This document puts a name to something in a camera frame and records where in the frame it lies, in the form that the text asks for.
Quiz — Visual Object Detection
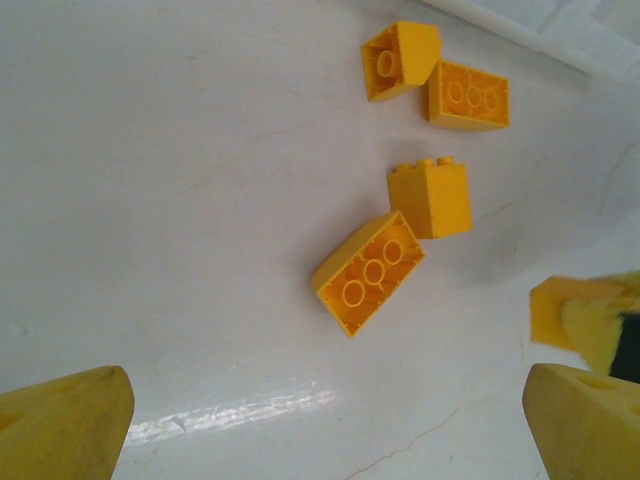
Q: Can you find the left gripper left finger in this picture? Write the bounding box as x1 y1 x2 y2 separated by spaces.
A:
0 365 135 480

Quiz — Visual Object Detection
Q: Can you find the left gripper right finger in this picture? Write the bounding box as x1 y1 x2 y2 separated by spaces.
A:
522 363 640 480

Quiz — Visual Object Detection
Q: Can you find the yellow square lego brick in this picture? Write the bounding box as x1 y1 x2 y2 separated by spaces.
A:
529 272 640 359
387 156 474 240

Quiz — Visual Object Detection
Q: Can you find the yellow long lego brick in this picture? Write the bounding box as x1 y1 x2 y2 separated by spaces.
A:
427 58 511 134
310 209 428 340

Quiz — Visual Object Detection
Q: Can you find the white three-compartment tray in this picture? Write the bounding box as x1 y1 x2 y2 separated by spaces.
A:
414 0 640 82

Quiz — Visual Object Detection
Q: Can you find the yellow sloped lego brick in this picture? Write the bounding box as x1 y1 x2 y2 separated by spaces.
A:
360 20 444 103

